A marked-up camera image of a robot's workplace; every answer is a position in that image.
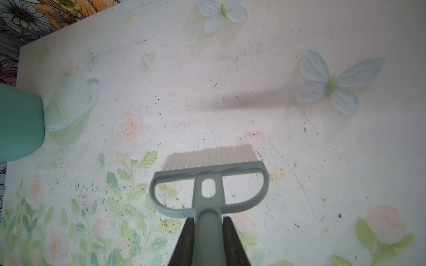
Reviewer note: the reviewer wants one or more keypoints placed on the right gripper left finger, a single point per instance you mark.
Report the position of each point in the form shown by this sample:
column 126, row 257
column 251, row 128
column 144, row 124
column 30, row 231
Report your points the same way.
column 183, row 252

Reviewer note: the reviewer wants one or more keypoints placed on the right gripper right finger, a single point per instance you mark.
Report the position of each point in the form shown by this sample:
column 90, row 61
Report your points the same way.
column 234, row 250

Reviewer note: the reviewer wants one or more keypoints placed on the grey-green hand brush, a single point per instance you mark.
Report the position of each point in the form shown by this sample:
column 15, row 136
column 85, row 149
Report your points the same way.
column 207, row 168

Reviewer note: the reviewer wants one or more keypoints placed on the green bin with bag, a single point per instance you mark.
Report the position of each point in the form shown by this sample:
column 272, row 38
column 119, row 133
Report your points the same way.
column 22, row 123

